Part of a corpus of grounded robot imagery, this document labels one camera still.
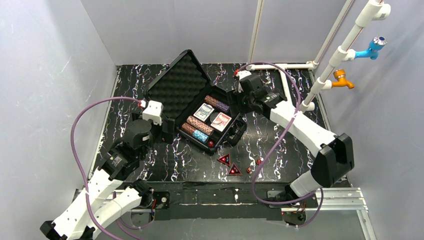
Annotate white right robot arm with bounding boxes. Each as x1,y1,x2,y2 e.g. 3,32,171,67
226,70,355,205

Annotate orange blue chip stack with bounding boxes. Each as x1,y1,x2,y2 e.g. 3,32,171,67
186,116,214,136

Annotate upper all-in triangle button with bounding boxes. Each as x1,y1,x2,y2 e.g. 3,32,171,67
217,153,231,167

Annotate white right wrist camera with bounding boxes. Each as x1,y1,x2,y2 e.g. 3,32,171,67
234,69,252,93

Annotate orange tap valve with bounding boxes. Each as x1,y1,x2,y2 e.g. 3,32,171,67
331,69,355,89

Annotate light blue chip stack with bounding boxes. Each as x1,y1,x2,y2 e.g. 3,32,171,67
192,129,209,144

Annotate blue playing card deck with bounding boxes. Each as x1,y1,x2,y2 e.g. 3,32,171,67
193,103,215,122

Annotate red black chip stack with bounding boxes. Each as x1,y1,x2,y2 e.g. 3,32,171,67
181,122,197,136

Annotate all-in triangle button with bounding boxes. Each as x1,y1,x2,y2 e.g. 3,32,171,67
217,153,231,167
227,163,242,176

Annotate clear round dealer button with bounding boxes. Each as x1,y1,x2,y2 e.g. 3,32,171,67
210,112,225,125

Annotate purple poker chip stack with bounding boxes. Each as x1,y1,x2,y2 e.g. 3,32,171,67
217,102,230,113

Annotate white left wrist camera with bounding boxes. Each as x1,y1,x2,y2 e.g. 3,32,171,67
142,100,164,126

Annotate red playing card deck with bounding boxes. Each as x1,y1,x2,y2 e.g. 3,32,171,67
210,112,232,132

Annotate blue tap valve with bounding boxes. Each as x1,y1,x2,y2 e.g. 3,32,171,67
354,36,387,60

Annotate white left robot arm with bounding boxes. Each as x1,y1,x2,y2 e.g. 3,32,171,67
40,113,164,240

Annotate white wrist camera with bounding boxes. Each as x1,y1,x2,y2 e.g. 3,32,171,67
142,100,164,126
234,69,252,93

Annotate lower all-in triangle button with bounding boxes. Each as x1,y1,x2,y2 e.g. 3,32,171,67
227,163,242,176

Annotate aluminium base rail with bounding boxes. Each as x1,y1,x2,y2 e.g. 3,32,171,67
61,187,377,240

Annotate black foam-lined poker case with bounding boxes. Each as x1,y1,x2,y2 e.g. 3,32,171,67
145,49,247,154

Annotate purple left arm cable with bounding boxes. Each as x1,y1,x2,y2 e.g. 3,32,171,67
70,96,157,240

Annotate brown black chip stack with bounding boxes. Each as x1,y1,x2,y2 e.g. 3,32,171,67
204,95,220,108

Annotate white pvc pipe frame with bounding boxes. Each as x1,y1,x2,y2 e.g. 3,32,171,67
245,0,392,113

